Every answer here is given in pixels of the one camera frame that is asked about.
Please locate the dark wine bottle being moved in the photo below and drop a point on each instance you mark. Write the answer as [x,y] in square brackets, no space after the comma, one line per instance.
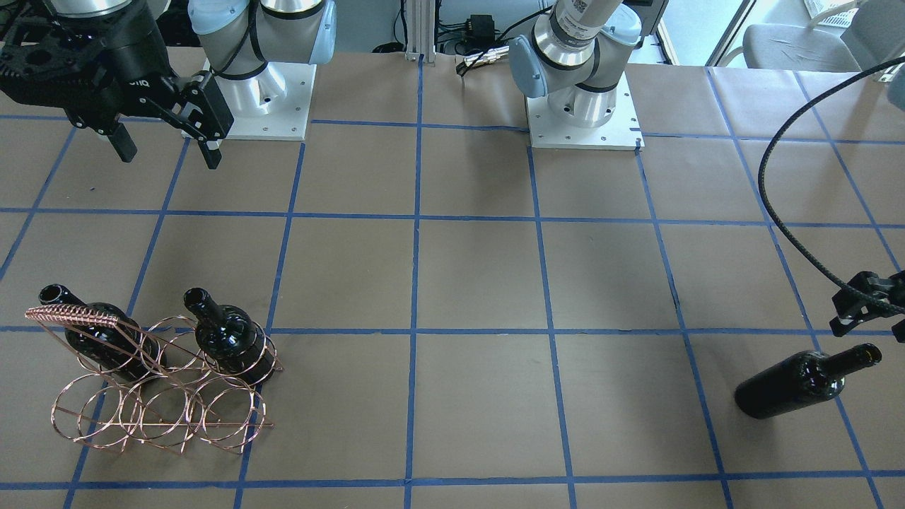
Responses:
[802,380]

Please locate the grey office chair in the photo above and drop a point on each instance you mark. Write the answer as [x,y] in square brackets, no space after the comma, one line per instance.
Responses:
[875,35]

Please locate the dark wine bottle in basket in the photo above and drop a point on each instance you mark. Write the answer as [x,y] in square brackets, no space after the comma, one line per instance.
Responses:
[229,337]

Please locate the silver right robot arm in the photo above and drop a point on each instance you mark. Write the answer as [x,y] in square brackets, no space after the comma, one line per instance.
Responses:
[240,38]

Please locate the copper wire wine basket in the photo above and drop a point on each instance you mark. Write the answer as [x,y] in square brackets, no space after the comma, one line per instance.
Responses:
[185,397]

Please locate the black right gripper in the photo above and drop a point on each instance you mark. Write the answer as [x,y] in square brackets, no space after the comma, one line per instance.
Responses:
[121,60]

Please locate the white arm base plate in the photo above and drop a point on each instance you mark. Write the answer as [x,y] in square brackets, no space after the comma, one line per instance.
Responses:
[272,106]
[574,118]

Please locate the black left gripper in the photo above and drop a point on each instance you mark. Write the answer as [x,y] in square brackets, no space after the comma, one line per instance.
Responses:
[867,295]

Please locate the aluminium frame post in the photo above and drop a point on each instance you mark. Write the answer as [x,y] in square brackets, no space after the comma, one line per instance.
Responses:
[420,28]

